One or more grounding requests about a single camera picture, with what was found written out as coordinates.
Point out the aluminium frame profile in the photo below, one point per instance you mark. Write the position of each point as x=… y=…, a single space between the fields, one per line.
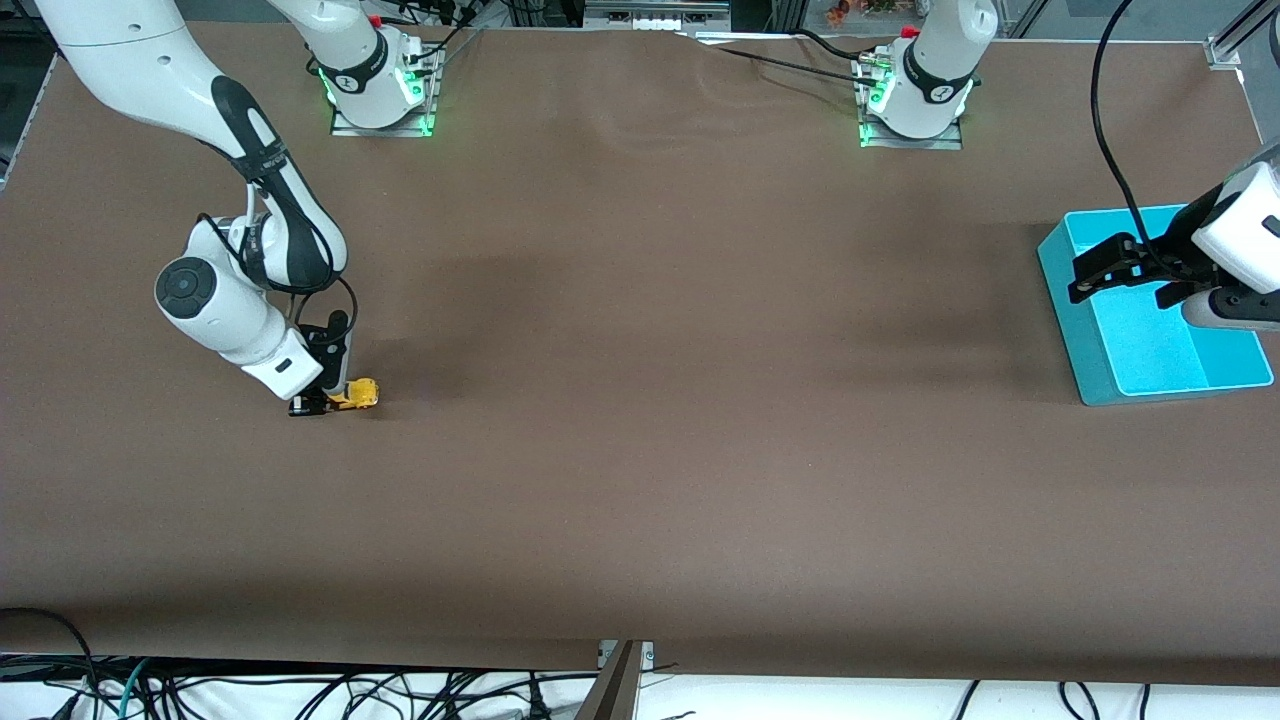
x=1225 y=50

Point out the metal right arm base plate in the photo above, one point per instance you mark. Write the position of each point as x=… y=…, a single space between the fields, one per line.
x=345 y=126

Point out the white power strip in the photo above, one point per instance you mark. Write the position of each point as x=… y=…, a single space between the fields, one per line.
x=650 y=18

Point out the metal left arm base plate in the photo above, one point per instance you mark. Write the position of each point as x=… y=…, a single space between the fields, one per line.
x=950 y=141

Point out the brown table cover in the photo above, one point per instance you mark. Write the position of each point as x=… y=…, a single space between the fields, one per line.
x=640 y=400

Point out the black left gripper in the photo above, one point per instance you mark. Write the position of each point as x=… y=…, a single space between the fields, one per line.
x=1178 y=246

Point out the teal plastic storage bin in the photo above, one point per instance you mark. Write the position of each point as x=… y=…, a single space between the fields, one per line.
x=1150 y=360

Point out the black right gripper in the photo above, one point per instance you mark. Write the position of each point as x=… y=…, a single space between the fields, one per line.
x=331 y=352

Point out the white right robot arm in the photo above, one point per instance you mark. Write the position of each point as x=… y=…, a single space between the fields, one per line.
x=150 y=70

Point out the dark metal camera post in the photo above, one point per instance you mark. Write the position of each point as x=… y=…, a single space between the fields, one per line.
x=612 y=695

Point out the silver mounting plate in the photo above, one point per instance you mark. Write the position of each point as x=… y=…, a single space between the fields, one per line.
x=648 y=655

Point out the yellow beetle toy car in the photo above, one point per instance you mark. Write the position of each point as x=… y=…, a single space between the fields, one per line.
x=358 y=393

